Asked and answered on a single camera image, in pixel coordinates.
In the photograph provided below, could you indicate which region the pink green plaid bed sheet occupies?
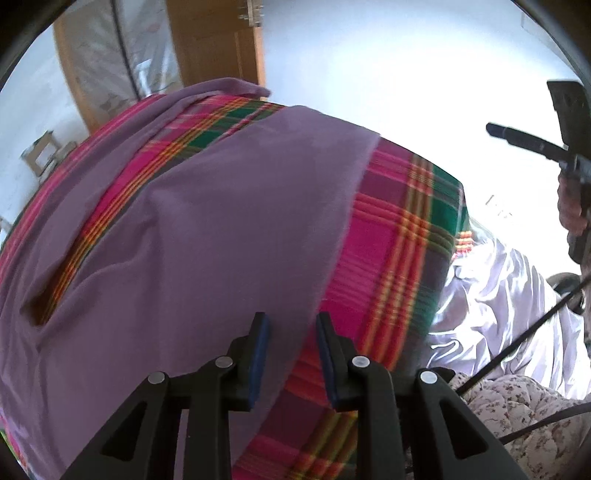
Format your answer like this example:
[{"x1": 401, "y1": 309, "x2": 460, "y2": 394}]
[{"x1": 0, "y1": 95, "x2": 472, "y2": 480}]

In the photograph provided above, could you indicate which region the metal door handle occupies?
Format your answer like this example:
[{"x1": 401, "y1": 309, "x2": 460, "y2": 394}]
[{"x1": 238, "y1": 0, "x2": 264, "y2": 26}]

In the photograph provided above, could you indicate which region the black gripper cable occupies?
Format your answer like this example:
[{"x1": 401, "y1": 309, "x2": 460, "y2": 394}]
[
  {"x1": 455, "y1": 284, "x2": 591, "y2": 398},
  {"x1": 501, "y1": 401, "x2": 591, "y2": 441}
]

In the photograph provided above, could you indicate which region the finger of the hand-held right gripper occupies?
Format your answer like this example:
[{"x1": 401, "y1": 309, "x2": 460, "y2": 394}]
[{"x1": 486, "y1": 122, "x2": 568, "y2": 163}]

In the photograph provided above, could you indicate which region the wooden door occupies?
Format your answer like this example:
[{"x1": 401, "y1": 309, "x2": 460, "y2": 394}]
[{"x1": 166, "y1": 0, "x2": 266, "y2": 95}]

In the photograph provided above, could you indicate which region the person's floral jacket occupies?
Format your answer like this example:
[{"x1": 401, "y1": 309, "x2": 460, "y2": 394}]
[{"x1": 406, "y1": 374, "x2": 591, "y2": 480}]

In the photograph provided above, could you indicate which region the purple fleece garment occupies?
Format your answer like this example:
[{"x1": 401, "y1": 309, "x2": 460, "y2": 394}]
[{"x1": 0, "y1": 78, "x2": 382, "y2": 480}]

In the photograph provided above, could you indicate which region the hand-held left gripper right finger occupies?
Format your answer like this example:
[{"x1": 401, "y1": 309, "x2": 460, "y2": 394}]
[{"x1": 315, "y1": 311, "x2": 529, "y2": 480}]

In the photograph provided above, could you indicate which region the wooden door frame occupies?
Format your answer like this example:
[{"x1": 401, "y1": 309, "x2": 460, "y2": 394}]
[{"x1": 53, "y1": 18, "x2": 107, "y2": 134}]

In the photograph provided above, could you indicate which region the person's right hand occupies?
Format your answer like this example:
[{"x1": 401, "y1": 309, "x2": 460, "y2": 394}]
[{"x1": 556, "y1": 174, "x2": 586, "y2": 230}]

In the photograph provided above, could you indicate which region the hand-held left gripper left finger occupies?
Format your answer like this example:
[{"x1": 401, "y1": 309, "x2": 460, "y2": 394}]
[{"x1": 60, "y1": 311, "x2": 271, "y2": 480}]

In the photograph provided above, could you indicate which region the brown cardboard box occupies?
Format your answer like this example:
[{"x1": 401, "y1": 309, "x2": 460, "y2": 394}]
[{"x1": 21, "y1": 131, "x2": 77, "y2": 178}]

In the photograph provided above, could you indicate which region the white satin cloth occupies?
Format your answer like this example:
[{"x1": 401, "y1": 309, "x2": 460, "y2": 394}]
[{"x1": 429, "y1": 231, "x2": 591, "y2": 402}]

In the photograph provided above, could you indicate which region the clear plastic door curtain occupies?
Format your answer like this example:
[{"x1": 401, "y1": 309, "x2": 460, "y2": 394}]
[{"x1": 58, "y1": 0, "x2": 183, "y2": 118}]

